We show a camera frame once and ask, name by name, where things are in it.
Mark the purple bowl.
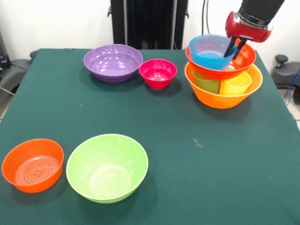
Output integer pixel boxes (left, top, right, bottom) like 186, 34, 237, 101
83, 44, 143, 84

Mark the black hanging cable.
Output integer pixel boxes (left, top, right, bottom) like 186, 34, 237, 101
201, 0, 212, 36

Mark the yellow cup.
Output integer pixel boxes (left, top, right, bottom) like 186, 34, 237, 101
219, 71, 253, 96

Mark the green bowl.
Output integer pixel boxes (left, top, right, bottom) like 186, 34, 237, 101
66, 134, 149, 204

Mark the pink bowl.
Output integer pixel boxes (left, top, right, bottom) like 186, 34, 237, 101
139, 59, 178, 90

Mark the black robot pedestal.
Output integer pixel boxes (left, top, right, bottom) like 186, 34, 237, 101
107, 0, 190, 50

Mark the green cup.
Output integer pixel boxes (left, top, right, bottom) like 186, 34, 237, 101
193, 69, 221, 94

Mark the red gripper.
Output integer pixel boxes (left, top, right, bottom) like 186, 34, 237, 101
223, 11, 274, 60

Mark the small orange bowl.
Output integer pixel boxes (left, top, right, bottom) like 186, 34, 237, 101
1, 138, 64, 194

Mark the large orange bowl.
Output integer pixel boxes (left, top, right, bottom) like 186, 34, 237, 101
184, 61, 263, 110

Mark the dark green table cloth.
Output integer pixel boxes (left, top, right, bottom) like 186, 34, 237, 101
0, 48, 300, 225

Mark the wide red bowl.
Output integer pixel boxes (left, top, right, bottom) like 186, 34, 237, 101
185, 41, 257, 82

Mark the blue bowl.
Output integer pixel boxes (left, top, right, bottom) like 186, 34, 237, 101
188, 34, 238, 71

